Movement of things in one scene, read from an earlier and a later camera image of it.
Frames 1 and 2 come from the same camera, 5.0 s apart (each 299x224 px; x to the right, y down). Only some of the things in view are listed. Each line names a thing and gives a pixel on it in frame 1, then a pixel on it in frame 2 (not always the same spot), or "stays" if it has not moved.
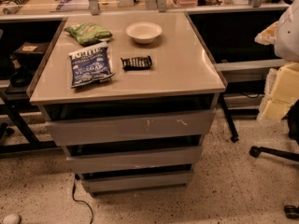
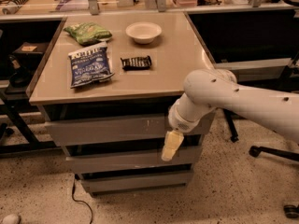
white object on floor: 11,218 stays
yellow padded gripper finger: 280,91 -> 173,140
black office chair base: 292,122 stays
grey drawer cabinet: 129,97 stays
